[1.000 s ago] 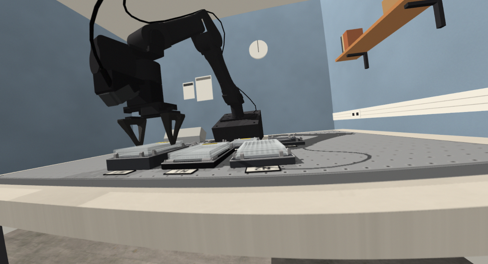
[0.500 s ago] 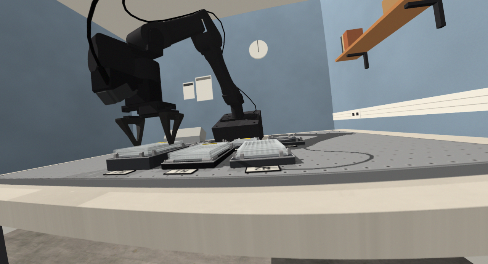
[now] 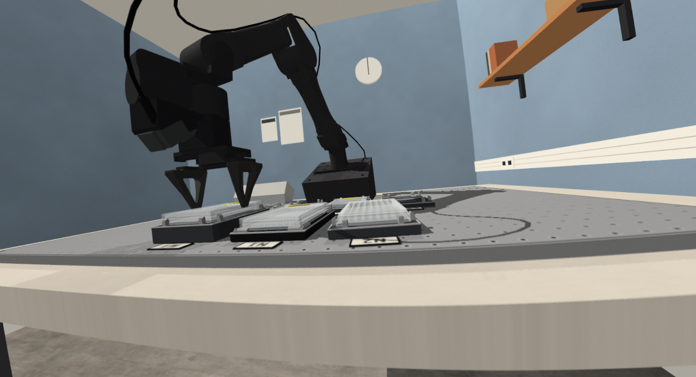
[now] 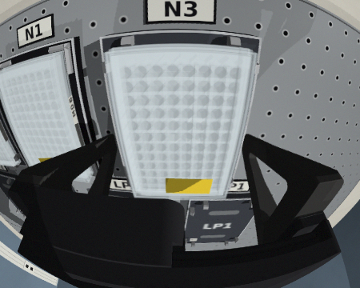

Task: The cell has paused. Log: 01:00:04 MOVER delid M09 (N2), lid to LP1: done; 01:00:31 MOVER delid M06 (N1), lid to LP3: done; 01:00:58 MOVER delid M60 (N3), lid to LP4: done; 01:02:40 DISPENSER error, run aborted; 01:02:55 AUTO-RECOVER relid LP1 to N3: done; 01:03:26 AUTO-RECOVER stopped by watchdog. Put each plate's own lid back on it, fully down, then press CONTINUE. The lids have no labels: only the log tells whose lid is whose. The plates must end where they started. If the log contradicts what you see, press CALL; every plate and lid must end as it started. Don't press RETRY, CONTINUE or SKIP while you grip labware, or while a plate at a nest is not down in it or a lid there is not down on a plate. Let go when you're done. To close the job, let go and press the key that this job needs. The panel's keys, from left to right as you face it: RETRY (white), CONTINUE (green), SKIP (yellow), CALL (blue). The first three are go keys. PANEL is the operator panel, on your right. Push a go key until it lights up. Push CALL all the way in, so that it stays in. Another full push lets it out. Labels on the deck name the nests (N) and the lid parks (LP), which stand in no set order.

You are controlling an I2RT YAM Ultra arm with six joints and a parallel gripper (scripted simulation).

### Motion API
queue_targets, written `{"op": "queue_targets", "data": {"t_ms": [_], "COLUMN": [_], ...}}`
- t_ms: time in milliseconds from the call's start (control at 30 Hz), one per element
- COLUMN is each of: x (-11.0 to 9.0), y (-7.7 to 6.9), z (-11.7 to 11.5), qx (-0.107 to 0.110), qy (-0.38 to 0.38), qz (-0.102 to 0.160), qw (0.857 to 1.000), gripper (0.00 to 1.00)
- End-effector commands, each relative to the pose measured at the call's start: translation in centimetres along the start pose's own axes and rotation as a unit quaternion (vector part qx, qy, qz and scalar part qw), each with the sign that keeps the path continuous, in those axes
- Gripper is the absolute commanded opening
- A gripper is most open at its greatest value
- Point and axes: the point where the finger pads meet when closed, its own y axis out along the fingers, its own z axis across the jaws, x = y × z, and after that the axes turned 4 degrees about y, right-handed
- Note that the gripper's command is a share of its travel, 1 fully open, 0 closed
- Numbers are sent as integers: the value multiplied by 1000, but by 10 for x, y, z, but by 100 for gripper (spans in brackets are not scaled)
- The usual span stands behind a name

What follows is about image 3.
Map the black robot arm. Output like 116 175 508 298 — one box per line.
125 13 366 175

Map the white button panel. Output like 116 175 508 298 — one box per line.
250 181 295 206

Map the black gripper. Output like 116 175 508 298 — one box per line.
165 121 263 209

